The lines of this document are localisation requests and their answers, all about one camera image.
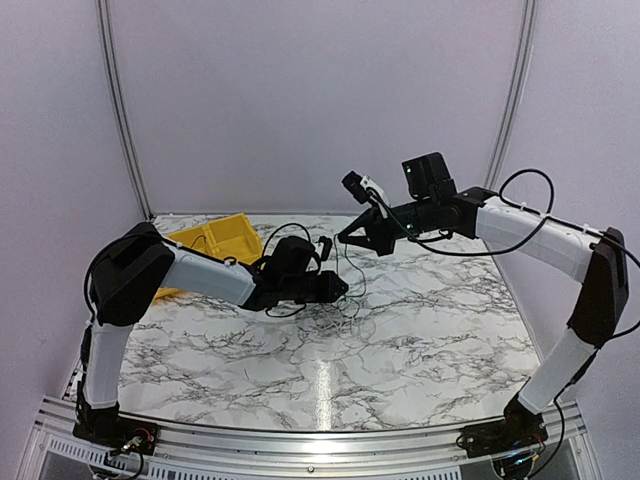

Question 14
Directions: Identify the dark green thin cable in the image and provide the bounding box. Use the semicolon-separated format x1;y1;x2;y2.
333;234;369;311

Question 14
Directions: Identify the right aluminium corner post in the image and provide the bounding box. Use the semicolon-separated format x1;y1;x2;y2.
484;0;538;189

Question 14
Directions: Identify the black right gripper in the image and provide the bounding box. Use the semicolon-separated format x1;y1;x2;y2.
338;196;437;256

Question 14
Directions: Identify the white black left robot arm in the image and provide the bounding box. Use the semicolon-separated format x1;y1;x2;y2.
73;222;348;446

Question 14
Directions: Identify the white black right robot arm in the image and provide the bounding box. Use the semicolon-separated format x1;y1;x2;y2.
339;152;637;457

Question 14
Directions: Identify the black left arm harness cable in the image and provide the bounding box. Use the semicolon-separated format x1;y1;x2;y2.
259;222;314;319

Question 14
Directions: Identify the yellow three-compartment plastic bin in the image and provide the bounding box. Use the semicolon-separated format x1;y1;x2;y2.
155;213;262;306

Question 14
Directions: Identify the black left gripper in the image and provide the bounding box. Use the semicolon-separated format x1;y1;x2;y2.
282;270;349;303

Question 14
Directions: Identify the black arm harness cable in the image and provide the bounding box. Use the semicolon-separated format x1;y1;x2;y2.
259;222;314;319
379;169;640;339

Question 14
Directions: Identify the aluminium front frame rail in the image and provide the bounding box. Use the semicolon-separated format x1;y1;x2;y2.
29;397;589;480

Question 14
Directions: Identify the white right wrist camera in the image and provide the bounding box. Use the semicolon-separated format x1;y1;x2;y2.
342;171;389;219

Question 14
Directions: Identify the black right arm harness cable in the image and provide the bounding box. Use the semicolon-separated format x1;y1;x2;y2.
379;169;640;339

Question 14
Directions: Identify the aluminium corner post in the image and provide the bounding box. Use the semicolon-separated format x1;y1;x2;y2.
484;0;538;189
95;0;154;220

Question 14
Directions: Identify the left aluminium corner post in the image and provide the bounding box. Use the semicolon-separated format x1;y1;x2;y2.
95;0;154;220

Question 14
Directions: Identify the white thin cable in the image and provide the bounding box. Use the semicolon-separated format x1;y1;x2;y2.
304;299;379;344

